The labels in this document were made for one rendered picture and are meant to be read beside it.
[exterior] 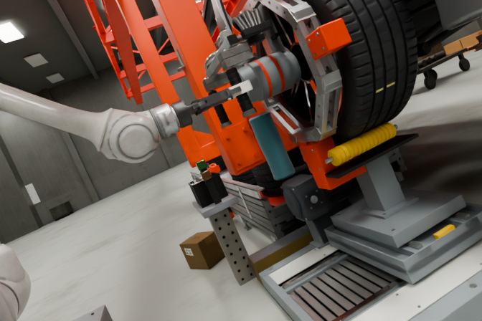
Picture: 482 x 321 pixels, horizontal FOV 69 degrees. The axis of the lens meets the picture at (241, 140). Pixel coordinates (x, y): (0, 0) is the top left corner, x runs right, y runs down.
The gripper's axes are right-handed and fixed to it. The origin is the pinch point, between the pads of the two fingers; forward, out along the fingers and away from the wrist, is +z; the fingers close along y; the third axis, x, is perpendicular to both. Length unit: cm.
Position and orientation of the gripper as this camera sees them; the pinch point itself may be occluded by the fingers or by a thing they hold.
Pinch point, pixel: (239, 89)
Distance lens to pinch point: 103.7
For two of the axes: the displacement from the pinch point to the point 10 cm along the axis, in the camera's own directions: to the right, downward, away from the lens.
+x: -4.1, -9.1, -0.5
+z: 8.8, -4.0, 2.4
